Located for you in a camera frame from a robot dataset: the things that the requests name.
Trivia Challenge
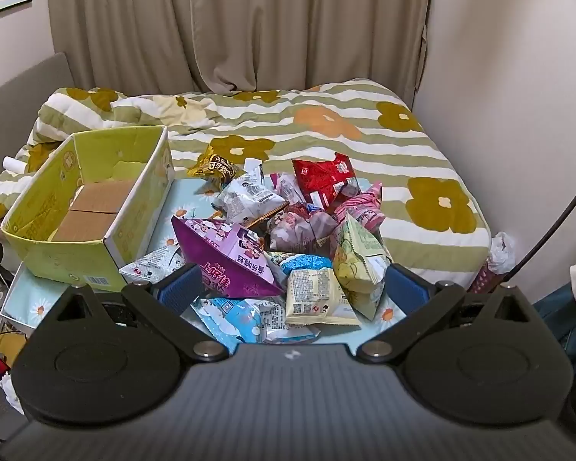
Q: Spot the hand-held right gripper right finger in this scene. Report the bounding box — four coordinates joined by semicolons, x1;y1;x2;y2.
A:
356;263;532;363

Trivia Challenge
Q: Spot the pale green cartoon snack packet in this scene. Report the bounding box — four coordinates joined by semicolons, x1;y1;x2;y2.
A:
333;212;392;321

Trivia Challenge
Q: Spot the striped flower-print blanket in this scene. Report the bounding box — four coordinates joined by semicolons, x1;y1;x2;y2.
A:
0;77;491;294

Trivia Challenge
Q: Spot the cream snack packet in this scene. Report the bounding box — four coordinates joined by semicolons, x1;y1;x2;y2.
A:
285;269;362;327

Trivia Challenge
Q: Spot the white red-trimmed snack packet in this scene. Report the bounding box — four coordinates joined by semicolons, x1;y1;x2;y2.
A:
119;245;183;285

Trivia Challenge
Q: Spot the teal snack packet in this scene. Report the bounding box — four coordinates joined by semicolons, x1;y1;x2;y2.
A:
269;250;335;275

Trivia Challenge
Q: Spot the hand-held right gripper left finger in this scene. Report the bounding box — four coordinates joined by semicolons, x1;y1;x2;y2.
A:
52;263;228;362

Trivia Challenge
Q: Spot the white plastic bag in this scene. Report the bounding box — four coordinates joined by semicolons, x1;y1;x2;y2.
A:
487;231;518;274

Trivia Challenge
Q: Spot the black cable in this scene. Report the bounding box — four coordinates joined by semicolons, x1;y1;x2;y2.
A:
502;164;576;285

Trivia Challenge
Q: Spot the pink striped snack packet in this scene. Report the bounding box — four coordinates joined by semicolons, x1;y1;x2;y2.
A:
333;181;387;231

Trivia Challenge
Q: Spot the yellow-green cardboard box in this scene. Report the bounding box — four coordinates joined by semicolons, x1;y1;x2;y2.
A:
1;125;176;293

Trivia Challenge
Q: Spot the pink and white snack packet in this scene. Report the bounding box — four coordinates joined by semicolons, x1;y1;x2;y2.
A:
271;173;309;205

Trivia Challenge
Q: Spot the white barcode snack packet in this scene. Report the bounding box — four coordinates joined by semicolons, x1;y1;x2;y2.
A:
215;158;289;224

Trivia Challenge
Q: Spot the beige curtain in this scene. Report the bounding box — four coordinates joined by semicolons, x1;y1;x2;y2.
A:
45;0;430;94

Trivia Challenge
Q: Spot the crumpled white tissue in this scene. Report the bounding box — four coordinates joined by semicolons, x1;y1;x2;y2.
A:
0;373;26;415

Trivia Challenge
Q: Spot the brown and gold snack packet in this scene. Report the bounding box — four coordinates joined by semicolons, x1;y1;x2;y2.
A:
187;144;245;189

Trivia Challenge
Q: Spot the purple snack packet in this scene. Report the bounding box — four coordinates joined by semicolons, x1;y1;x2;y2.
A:
171;216;287;298

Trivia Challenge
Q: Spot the red snack packet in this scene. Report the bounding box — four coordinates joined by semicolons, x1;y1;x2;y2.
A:
291;152;359;208

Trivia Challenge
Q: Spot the light blue snack packet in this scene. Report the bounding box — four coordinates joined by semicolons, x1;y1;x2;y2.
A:
192;297;322;352

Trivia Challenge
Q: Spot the brown and white snack packet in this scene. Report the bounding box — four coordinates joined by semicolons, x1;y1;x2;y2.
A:
267;202;341;253

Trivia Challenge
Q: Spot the blue garment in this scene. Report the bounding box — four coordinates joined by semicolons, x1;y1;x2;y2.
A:
532;282;576;371

